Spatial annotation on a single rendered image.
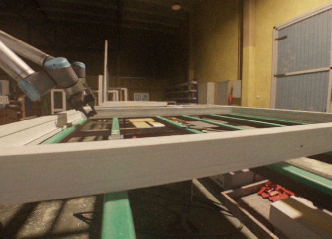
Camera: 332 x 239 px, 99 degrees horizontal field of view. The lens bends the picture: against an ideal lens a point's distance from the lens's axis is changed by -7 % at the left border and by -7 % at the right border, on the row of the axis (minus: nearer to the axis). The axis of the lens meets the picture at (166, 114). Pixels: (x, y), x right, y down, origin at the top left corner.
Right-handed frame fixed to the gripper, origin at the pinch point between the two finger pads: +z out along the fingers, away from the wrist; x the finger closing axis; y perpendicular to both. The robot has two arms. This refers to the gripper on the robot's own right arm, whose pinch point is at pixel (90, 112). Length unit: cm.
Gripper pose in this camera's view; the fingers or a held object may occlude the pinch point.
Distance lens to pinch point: 99.2
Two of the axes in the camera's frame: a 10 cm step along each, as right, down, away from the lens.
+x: -8.8, 4.2, -2.3
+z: 1.3, 6.6, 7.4
